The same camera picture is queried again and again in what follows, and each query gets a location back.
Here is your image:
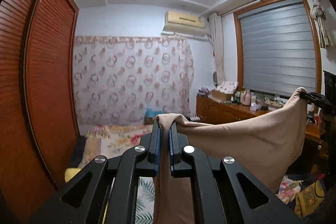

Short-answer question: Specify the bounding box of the pink thermos jug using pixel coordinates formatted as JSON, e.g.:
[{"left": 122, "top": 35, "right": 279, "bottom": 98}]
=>
[{"left": 241, "top": 89, "right": 251, "bottom": 106}]

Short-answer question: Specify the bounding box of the wooden louvered wardrobe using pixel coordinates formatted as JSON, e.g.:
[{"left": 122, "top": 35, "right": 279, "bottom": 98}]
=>
[{"left": 1, "top": 0, "right": 79, "bottom": 223}]

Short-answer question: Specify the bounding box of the peach printed t-shirt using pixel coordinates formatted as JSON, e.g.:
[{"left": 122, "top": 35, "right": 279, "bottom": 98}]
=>
[{"left": 153, "top": 87, "right": 307, "bottom": 223}]

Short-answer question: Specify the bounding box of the cardboard box with floral cloth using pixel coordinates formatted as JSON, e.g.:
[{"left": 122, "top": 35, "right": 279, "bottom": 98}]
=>
[{"left": 211, "top": 81, "right": 239, "bottom": 101}]

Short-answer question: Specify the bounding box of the floral blanket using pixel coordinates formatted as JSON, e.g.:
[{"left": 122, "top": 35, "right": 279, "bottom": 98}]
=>
[{"left": 78, "top": 124, "right": 153, "bottom": 168}]

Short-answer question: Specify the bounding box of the yellow plush toy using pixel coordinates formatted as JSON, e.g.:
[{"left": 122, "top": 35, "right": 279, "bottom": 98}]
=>
[{"left": 64, "top": 168, "right": 81, "bottom": 183}]

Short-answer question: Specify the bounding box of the circle patterned lace curtain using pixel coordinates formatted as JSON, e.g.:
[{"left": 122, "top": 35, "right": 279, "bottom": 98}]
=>
[{"left": 73, "top": 36, "right": 194, "bottom": 125}]

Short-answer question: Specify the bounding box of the palm leaf bed sheet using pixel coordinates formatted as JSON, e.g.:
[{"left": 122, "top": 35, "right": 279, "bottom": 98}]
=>
[{"left": 135, "top": 177, "right": 155, "bottom": 224}]

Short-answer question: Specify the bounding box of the small round white fan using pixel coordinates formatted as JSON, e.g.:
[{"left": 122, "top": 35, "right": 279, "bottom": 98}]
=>
[{"left": 213, "top": 72, "right": 218, "bottom": 85}]

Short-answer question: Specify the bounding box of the grey window blind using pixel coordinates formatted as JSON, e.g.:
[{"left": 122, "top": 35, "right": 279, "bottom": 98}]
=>
[{"left": 238, "top": 0, "right": 316, "bottom": 97}]

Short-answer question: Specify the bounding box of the cardboard box with blue items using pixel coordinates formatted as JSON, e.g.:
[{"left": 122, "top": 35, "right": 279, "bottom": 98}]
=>
[{"left": 144, "top": 108, "right": 162, "bottom": 125}]

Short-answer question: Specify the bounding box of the beige wall air conditioner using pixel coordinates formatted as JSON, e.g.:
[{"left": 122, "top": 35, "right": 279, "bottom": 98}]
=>
[{"left": 163, "top": 10, "right": 211, "bottom": 37}]

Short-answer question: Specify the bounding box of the beige tied window curtain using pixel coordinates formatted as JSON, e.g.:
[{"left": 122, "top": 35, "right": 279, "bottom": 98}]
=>
[{"left": 310, "top": 0, "right": 334, "bottom": 49}]

